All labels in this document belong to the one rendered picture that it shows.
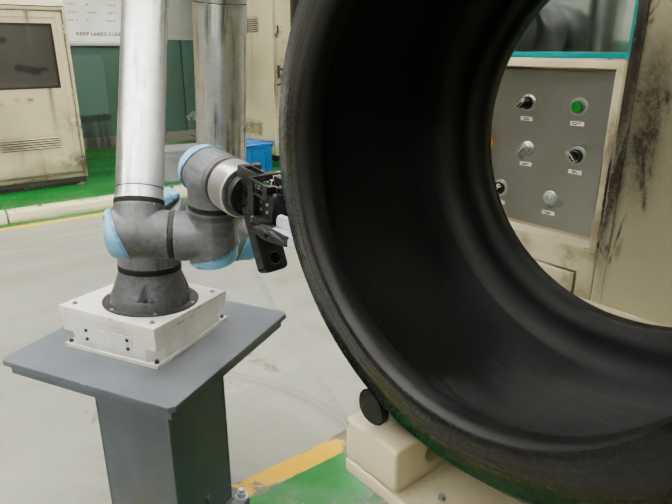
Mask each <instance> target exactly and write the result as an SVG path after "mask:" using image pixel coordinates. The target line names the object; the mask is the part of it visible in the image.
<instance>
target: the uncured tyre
mask: <svg viewBox="0 0 672 504"><path fill-rule="evenodd" d="M548 2H549V0H299V1H298V4H297V7H296V11H295V14H294V18H293V21H292V25H291V29H290V34H289V38H288V43H287V48H286V53H285V58H284V65H283V71H282V79H281V89H280V100H279V158H280V171H281V180H282V188H283V195H284V201H285V207H286V212H287V217H288V221H289V226H290V230H291V234H292V238H293V242H294V245H295V249H296V252H297V255H298V259H299V262H300V265H301V268H302V271H303V273H304V276H305V279H306V282H307V284H308V287H309V289H310V292H311V294H312V296H313V299H314V301H315V303H316V305H317V307H318V310H319V312H320V314H321V316H322V318H323V320H324V322H325V324H326V326H327V327H328V329H329V331H330V333H331V335H332V337H333V338H334V340H335V342H336V343H337V345H338V347H339V348H340V350H341V352H342V353H343V355H344V356H345V358H346V359H347V361H348V362H349V364H350V365H351V367H352V368H353V370H354V371H355V372H356V374H357V375H358V376H359V378H360V379H361V380H362V382H363V383H364V384H365V386H366V387H367V388H368V389H369V391H370V392H371V393H372V394H373V395H374V397H375V398H376V399H377V400H378V401H379V402H380V403H381V404H382V406H383V407H384V408H385V409H386V410H387V411H388V412H389V413H390V414H391V415H392V416H393V417H394V418H395V419H396V420H397V421H398V422H399V423H400V424H401V425H402V426H403V427H404V428H405V429H406V430H408V431H409V432H410V433H411V434H412V435H413V436H414V437H416V438H417V439H418V440H419V441H420V442H422V443H423V444H424V445H425V446H427V447H428V448H429V449H430V450H432V451H433V452H434V453H436V454H437V455H439V456H440V457H441V458H443V459H444V460H446V461H447V462H449V463H450V464H452V465H453V466H455V467H457V468H458V469H460V470H461V471H463V472H465V473H467V474H468V475H470V476H472V477H474V478H475V479H477V480H479V481H481V482H483V483H485V484H487V485H488V486H490V487H492V488H494V489H496V490H498V491H499V492H501V493H503V494H505V495H507V496H509V497H511V498H513V499H515V500H517V501H519V502H521V503H524V504H672V327H666V326H657V325H651V324H646V323H641V322H637V321H633V320H629V319H626V318H623V317H620V316H617V315H614V314H611V313H609V312H606V311H604V310H602V309H599V308H597V307H595V306H593V305H591V304H589V303H587V302H586V301H584V300H582V299H580V298H579V297H577V296H576V295H574V294H573V293H571V292H570V291H568V290H567V289H565V288H564V287H563V286H561V285H560V284H559V283H558V282H557V281H555V280H554V279H553V278H552V277H551V276H550V275H549V274H547V273H546V272H545V271H544V270H543V269H542V268H541V266H540V265H539V264H538V263H537V262H536V261H535V260H534V259H533V258H532V256H531V255H530V254H529V252H528V251H527V250H526V248H525V247H524V246H523V244H522V243H521V241H520V240H519V238H518V237H517V235H516V233H515V231H514V230H513V228H512V226H511V224H510V222H509V220H508V218H507V216H506V213H505V211H504V208H503V206H502V203H501V200H500V197H499V194H498V190H497V187H496V182H495V178H494V172H493V165H492V155H491V129H492V118H493V111H494V106H495V101H496V97H497V93H498V89H499V86H500V82H501V79H502V76H503V74H504V71H505V69H506V66H507V64H508V62H509V59H510V57H511V55H512V53H513V51H514V49H515V47H516V45H517V44H518V42H519V40H520V39H521V37H522V35H523V34H524V32H525V31H526V29H527V28H528V26H529V25H530V23H531V22H532V21H533V19H534V18H535V17H536V15H537V14H538V13H539V12H540V11H541V9H542V8H543V7H544V6H545V5H546V4H547V3H548Z"/></svg>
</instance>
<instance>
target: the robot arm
mask: <svg viewBox="0 0 672 504"><path fill-rule="evenodd" d="M192 19H193V48H194V78H195V107H196V137H197V145H196V146H194V147H192V148H190V149H189V150H187V151H186V152H185V153H184V154H183V156H182V157H181V159H180V161H179V164H178V177H179V179H180V181H181V183H182V185H183V186H184V187H185V188H186V189H187V199H180V193H179V191H178V190H174V189H171V188H164V157H165V117H166V77H167V37H168V0H121V27H120V56H119V85H118V114H117V143H116V172H115V195H114V197H113V209H112V208H108V209H106V210H105V211H104V214H103V223H102V225H103V237H104V242H105V246H106V249H107V251H108V253H109V254H110V255H111V256H112V257H114V258H117V270H118V272H117V276H116V279H115V282H114V285H113V288H112V291H111V294H110V299H111V305H112V306H114V307H115V308H117V309H120V310H123V311H127V312H134V313H154V312H162V311H167V310H171V309H175V308H178V307H180V306H182V305H184V304H186V303H187V302H188V301H189V300H190V299H191V294H190V287H189V285H188V283H187V280H186V278H185V276H184V273H183V271H182V265H181V261H189V263H190V264H191V265H192V266H193V267H194V268H196V269H199V270H201V269H202V270H206V271H210V270H218V269H222V268H225V267H227V266H229V265H231V264H232V263H233V262H234V261H240V260H251V259H253V258H255V261H256V265H257V269H258V271H259V272H260V273H270V272H273V271H277V270H280V269H283V268H285V267H286V266H287V259H286V255H285V251H284V248H283V247H290V248H294V249H295V245H294V242H293V238H292V234H291V230H290V226H289V221H288V217H287V212H286V207H285V201H284V195H283V188H282V180H281V172H269V173H266V172H264V171H262V170H261V166H262V164H260V163H258V162H254V163H250V164H249V163H247V162H246V42H247V0H192ZM279 174H280V175H279ZM273 175H275V176H274V179H273Z"/></svg>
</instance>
